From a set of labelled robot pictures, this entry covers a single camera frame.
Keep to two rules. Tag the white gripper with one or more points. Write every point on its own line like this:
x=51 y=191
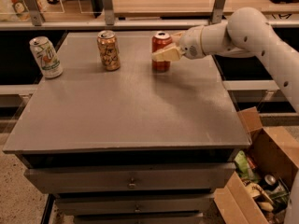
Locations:
x=191 y=43

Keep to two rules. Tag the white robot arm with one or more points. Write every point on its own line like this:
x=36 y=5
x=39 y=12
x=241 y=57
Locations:
x=246 y=33

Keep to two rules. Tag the gold soda can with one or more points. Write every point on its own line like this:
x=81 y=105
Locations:
x=108 y=48

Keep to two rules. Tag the white green 7up can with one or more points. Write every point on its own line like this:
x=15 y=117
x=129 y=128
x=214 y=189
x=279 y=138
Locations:
x=46 y=57

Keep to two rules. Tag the silver can in box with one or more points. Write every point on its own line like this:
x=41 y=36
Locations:
x=268 y=182

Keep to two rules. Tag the wooden desk top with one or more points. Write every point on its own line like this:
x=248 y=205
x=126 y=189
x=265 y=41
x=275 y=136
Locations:
x=155 y=8

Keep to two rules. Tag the grey drawer cabinet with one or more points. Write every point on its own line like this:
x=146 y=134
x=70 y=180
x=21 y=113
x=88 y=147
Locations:
x=85 y=134

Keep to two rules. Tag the green snack bag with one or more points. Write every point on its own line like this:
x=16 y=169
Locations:
x=243 y=168

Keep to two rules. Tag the top drawer brass knob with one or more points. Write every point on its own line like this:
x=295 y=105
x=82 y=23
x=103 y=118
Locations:
x=131 y=184

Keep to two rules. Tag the drawer brass knob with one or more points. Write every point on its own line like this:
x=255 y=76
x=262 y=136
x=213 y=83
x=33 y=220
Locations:
x=137 y=209
x=131 y=184

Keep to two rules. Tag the cardboard box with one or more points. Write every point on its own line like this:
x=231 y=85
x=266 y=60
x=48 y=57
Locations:
x=276 y=152

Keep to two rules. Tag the orange white snack bag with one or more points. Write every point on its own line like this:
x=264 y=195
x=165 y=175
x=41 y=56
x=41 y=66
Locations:
x=14 y=10

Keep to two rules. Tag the right metal bracket post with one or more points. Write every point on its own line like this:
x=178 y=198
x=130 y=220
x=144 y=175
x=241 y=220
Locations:
x=217 y=11

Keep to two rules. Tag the metal bracket post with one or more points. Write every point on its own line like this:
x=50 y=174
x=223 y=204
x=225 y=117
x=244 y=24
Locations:
x=34 y=9
x=109 y=12
x=217 y=11

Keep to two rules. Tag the middle metal bracket post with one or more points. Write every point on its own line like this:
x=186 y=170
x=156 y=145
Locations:
x=109 y=12

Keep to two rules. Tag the left metal bracket post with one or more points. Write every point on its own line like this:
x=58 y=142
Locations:
x=34 y=9

